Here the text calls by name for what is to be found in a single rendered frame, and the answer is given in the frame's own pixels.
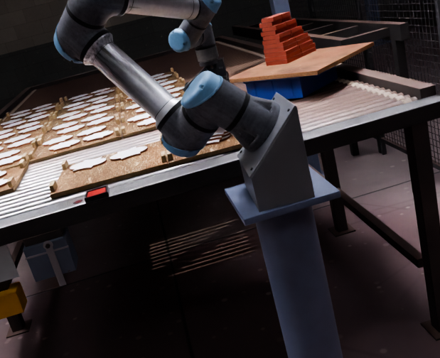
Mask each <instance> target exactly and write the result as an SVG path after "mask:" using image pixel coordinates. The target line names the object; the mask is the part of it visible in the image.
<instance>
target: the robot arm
mask: <svg viewBox="0 0 440 358"><path fill-rule="evenodd" d="M221 3H222V1H221V0H68V3H67V5H66V7H65V10H64V12H63V15H62V16H61V19H60V21H59V23H58V24H57V26H56V29H55V34H54V38H53V39H54V44H55V47H56V49H57V50H58V52H59V53H60V54H61V55H62V56H63V57H64V58H65V59H67V60H69V61H71V60H72V61H73V62H74V63H79V64H80V63H84V64H85V65H94V66H95V67H96V68H97V69H98V70H99V71H100V72H102V73H103V74H104V75H105V76H106V77H107V78H108V79H110V80H111V81H112V82H113V83H114V84H115V85H116V86H118V88H120V90H121V91H123V92H124V93H125V94H126V95H127V96H128V97H130V98H131V99H132V100H133V101H134V102H135V103H137V104H138V105H139V106H140V107H141V108H142V109H143V110H144V111H145V112H146V113H147V114H148V115H150V116H151V117H152V118H153V119H154V120H155V121H156V128H157V129H158V130H159V131H160V132H161V133H162V135H161V141H162V142H163V146H164V147H165V148H166V149H167V150H168V151H169V152H171V153H172V154H174V155H176V156H180V157H186V158H189V157H192V156H195V155H196V154H198V152H199V151H200V150H201V149H203V148H204V147H205V145H206V143H207V142H208V141H209V140H210V138H211V137H212V135H213V134H214V133H215V132H216V131H217V130H218V128H219V127H221V128H222V129H224V130H226V131H228V132H230V133H231V134H232V135H233V136H234V137H235V138H236V139H237V141H238V142H239V143H240V144H241V145H242V146H243V147H244V148H245V149H247V150H248V151H250V152H254V151H256V150H257V149H258V148H259V147H260V146H261V145H262V144H263V143H264V142H265V141H266V140H267V138H268V136H269V135H270V133H271V132H272V130H273V128H274V126H275V124H276V122H277V119H278V117H279V113H280V105H279V104H277V103H276V102H274V101H272V100H269V99H263V98H260V97H254V96H252V95H250V94H248V93H246V92H245V91H243V90H242V89H240V88H239V87H236V86H235V85H233V84H232V83H230V78H229V76H228V75H229V74H228V71H226V69H225V64H224V58H218V56H219V55H218V49H217V46H216V43H215V38H214V35H213V29H212V24H211V23H210V22H211V20H212V19H213V17H214V15H215V14H216V13H217V12H218V9H219V8H220V5H221ZM125 13H132V14H139V15H146V16H159V17H166V18H179V19H184V20H183V22H182V24H181V25H180V26H179V28H176V29H175V30H174V31H171V33H170V34H169V37H168V42H169V45H170V47H171V48H172V49H173V50H174V51H176V52H178V53H181V52H184V51H188V50H190V49H192V48H195V52H196V55H197V59H198V62H199V65H200V67H204V66H205V67H204V68H203V69H202V70H201V71H200V72H199V73H198V74H197V75H196V76H195V77H194V78H193V79H192V80H191V81H190V82H187V83H185V86H184V88H183V91H184V92H185V93H184V94H183V96H182V98H175V97H174V96H173V95H172V94H171V93H169V92H168V91H167V90H166V89H165V88H164V87H162V86H161V85H160V84H159V83H158V82H157V81H156V80H155V79H154V78H153V77H152V76H150V75H149V74H148V73H147V72H146V71H145V70H144V69H142V68H141V67H140V66H139V65H138V64H137V63H135V62H134V61H133V60H132V59H131V58H130V57H129V56H128V55H127V54H126V53H125V52H124V51H122V50H121V49H120V48H119V47H118V46H117V45H115V44H114V43H113V36H112V34H111V33H110V32H109V31H108V30H107V29H106V28H105V26H106V24H107V21H108V19H109V18H111V17H112V16H123V15H124V14H125ZM211 65H212V66H213V68H211Z"/></svg>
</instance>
